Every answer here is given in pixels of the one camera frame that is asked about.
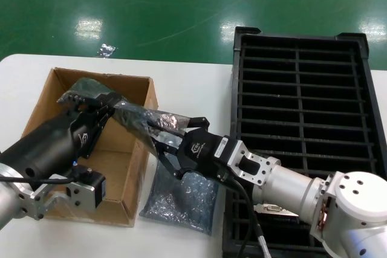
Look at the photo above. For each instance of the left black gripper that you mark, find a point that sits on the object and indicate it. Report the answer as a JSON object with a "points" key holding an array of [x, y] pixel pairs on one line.
{"points": [[51, 143]]}

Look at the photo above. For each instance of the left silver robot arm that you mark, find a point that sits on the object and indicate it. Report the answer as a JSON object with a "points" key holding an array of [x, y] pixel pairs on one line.
{"points": [[9, 200]]}

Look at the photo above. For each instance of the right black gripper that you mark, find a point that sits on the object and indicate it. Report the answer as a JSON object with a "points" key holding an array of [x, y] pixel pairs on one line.
{"points": [[199, 152]]}

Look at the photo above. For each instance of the small shiny foil scrap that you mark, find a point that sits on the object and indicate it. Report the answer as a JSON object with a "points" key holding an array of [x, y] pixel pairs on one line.
{"points": [[106, 50]]}

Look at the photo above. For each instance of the crinkled clear antistatic bag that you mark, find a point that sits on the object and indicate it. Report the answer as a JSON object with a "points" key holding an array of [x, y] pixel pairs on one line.
{"points": [[136, 119]]}

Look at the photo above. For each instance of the brown cardboard box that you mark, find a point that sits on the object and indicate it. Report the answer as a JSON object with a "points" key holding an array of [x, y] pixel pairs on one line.
{"points": [[121, 164]]}

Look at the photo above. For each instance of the left silver wrist bracket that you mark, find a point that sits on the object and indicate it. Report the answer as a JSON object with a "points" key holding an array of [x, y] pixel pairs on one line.
{"points": [[81, 194]]}

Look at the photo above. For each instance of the black slotted plastic container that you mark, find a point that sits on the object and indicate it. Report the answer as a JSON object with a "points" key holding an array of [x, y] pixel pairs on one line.
{"points": [[302, 104]]}

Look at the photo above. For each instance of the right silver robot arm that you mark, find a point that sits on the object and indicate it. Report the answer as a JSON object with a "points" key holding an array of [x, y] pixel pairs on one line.
{"points": [[290, 179]]}

